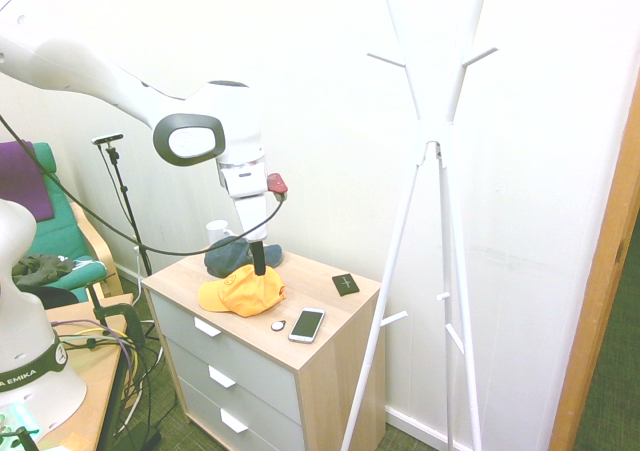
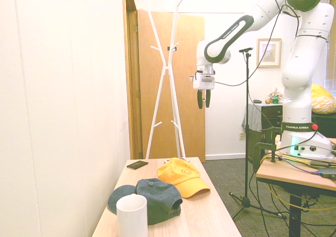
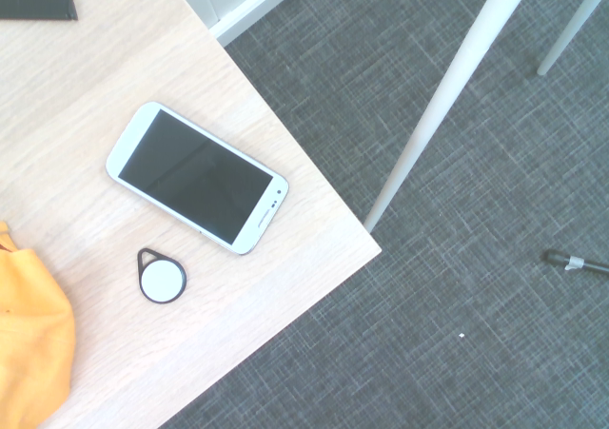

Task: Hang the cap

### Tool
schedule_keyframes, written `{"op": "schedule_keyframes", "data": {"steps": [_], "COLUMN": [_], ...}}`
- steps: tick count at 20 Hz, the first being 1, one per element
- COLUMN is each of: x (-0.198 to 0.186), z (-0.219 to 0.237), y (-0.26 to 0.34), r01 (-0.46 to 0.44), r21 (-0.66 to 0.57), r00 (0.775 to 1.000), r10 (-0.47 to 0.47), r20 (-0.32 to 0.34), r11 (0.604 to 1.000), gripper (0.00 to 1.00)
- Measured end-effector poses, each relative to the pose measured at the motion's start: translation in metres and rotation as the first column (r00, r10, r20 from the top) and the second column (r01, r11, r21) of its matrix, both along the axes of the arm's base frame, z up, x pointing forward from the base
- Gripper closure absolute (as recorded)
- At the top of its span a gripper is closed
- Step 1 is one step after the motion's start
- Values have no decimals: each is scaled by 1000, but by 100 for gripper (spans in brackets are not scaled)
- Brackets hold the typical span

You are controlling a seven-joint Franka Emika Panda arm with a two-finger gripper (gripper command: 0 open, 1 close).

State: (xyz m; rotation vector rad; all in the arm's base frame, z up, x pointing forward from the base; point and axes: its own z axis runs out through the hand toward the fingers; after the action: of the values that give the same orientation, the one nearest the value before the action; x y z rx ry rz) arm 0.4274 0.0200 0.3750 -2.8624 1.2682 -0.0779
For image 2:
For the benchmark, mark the grey electronics box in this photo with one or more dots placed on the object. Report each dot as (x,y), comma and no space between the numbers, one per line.
(328,172)

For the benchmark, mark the window blinds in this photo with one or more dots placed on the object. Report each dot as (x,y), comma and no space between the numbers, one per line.
(330,50)

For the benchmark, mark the pale flower decoration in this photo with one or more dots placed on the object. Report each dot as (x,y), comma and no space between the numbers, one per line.
(275,91)

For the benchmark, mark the dark wooden dresser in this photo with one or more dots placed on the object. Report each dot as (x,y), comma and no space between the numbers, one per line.
(271,113)

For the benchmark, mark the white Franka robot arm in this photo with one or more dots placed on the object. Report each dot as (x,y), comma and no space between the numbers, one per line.
(296,63)

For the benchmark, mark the orange fruit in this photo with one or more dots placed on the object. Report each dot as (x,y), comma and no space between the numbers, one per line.
(267,101)

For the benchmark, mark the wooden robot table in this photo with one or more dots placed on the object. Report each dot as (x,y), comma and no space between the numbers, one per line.
(283,175)

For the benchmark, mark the black wallet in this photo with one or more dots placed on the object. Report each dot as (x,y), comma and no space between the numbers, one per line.
(137,165)

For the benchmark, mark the brown wooden door frame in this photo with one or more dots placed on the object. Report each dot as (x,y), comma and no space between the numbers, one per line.
(132,90)

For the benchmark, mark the black tripod stand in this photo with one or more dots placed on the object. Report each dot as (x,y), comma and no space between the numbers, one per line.
(246,142)

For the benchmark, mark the black camera on stand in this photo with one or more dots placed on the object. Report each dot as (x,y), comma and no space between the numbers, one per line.
(246,49)

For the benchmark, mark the black metal clamp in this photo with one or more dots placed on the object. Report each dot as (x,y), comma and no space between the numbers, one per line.
(267,135)

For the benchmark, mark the yellow bag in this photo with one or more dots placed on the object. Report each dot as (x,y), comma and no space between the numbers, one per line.
(323,100)

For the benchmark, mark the brown wooden door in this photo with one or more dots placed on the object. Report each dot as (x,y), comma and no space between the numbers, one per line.
(183,121)

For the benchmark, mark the grey cloth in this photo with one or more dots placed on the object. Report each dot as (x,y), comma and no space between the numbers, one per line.
(253,116)

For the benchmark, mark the brass door hinge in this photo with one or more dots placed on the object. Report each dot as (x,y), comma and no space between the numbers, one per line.
(136,29)
(138,94)

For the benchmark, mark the white wooden coat rack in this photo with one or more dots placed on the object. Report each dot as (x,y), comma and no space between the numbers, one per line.
(166,70)

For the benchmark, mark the yellow smiley baseball cap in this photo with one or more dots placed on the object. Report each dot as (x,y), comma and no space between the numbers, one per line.
(181,176)

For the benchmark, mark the framed wall picture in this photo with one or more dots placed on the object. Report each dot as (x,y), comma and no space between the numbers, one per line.
(269,53)

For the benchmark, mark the red emergency stop button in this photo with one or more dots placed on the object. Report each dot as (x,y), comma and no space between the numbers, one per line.
(314,127)

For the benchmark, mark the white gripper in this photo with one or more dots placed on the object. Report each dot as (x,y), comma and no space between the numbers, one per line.
(206,82)

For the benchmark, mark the white cylindrical cup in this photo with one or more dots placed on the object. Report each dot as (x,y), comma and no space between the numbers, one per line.
(132,216)

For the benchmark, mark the dark blue denim cap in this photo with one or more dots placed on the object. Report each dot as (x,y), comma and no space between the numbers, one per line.
(157,195)

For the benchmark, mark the black door hook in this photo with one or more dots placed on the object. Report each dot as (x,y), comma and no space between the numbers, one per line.
(172,48)

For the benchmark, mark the wall power outlet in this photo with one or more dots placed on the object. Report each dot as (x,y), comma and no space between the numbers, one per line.
(241,135)

